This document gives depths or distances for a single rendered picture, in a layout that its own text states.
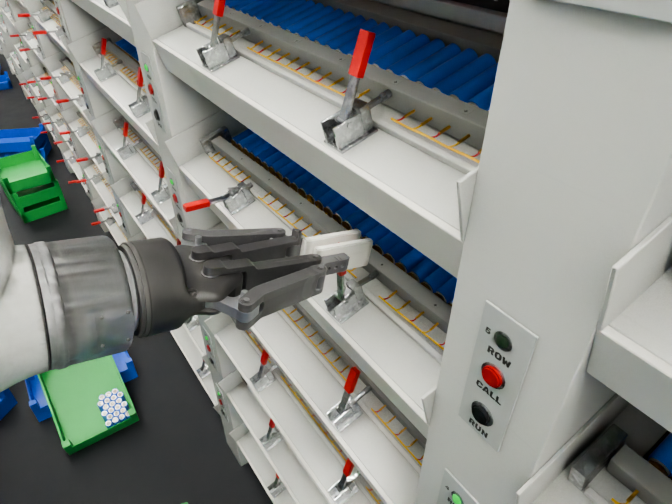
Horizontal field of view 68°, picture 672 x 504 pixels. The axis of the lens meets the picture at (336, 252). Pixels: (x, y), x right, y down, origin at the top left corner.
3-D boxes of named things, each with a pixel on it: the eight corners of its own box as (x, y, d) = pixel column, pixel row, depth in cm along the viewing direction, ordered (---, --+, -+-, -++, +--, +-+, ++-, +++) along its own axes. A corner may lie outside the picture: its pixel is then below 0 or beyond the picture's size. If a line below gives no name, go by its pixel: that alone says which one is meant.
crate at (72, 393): (139, 420, 152) (136, 412, 146) (68, 455, 143) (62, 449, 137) (104, 338, 164) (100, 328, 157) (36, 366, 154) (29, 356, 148)
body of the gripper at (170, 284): (109, 300, 43) (211, 281, 48) (140, 364, 37) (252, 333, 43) (106, 223, 39) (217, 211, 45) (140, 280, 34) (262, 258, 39)
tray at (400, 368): (433, 446, 48) (423, 400, 41) (189, 187, 87) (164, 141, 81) (572, 321, 53) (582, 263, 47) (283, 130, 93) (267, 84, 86)
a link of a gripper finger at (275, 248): (194, 294, 43) (186, 285, 44) (298, 267, 50) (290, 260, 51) (196, 255, 41) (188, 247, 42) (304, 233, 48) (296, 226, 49)
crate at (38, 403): (39, 422, 152) (29, 406, 147) (27, 378, 165) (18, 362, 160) (138, 377, 165) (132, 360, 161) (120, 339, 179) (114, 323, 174)
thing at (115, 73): (170, 166, 94) (132, 100, 84) (88, 79, 133) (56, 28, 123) (260, 114, 99) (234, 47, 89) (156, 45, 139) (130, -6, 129)
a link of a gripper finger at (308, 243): (301, 267, 49) (297, 263, 50) (356, 256, 53) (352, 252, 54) (306, 241, 48) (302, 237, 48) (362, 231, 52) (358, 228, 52)
